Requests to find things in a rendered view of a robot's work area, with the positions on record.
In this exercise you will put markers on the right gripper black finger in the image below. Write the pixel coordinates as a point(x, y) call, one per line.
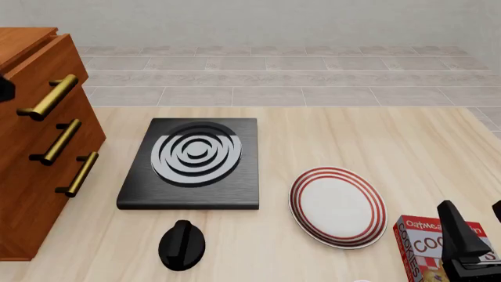
point(460, 238)
point(498, 210)

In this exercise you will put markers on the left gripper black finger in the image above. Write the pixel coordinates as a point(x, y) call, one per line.
point(5, 88)

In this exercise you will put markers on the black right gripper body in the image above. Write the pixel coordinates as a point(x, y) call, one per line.
point(473, 271)

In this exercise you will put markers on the white plate with red rings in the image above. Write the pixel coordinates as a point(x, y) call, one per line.
point(336, 205)

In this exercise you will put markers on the wooden cabinet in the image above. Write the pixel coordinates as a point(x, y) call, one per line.
point(23, 223)

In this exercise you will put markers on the flat black stove plate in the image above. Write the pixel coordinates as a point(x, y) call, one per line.
point(141, 188)

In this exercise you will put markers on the red oatmeal cookies box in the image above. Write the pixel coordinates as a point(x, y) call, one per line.
point(422, 243)

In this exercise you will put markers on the wooden drawer, pulled out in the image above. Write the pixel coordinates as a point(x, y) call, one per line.
point(43, 66)

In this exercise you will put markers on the wooden drawer, closed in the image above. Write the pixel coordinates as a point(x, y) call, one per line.
point(80, 110)
point(92, 141)

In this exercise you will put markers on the round black stove knob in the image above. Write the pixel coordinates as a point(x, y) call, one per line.
point(182, 246)

